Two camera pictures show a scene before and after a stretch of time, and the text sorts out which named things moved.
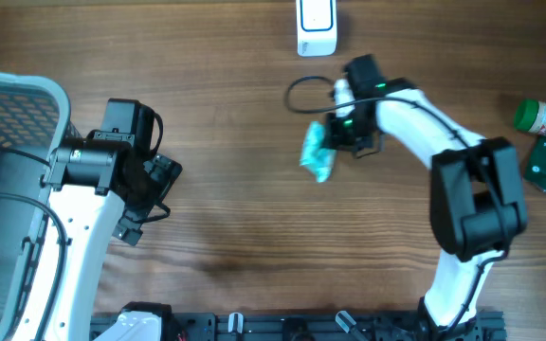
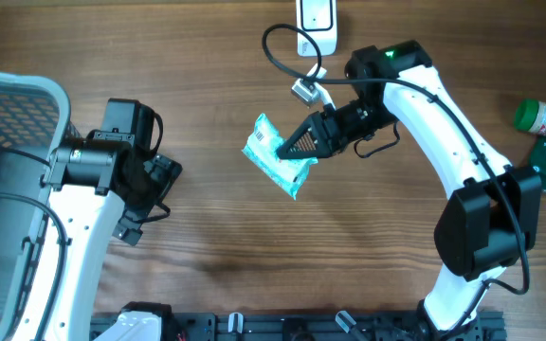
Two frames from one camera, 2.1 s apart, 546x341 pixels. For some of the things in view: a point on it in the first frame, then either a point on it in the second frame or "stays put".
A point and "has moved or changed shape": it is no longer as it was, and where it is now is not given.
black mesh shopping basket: x=7 y=233 stays put
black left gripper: x=166 y=172 stays put
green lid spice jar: x=539 y=117 stays put
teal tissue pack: x=316 y=159 has moved or changed shape
